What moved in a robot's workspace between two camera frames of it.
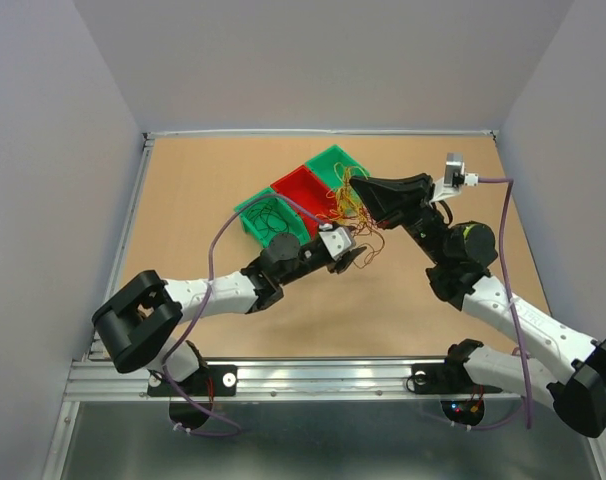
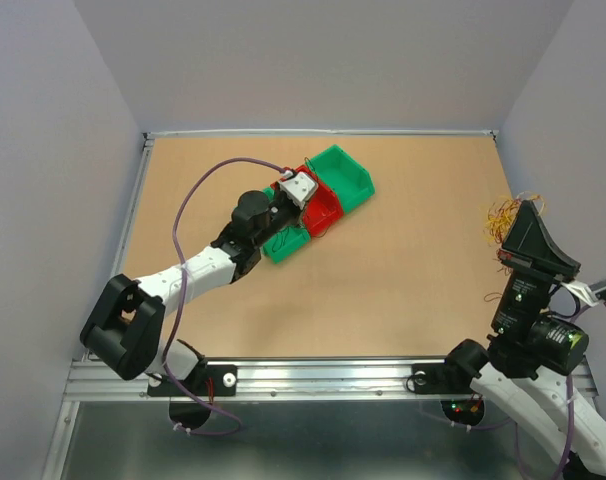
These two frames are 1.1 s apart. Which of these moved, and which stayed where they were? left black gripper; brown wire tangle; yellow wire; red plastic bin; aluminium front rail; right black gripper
Moved: right black gripper; yellow wire; left black gripper; brown wire tangle
Stayed: aluminium front rail; red plastic bin
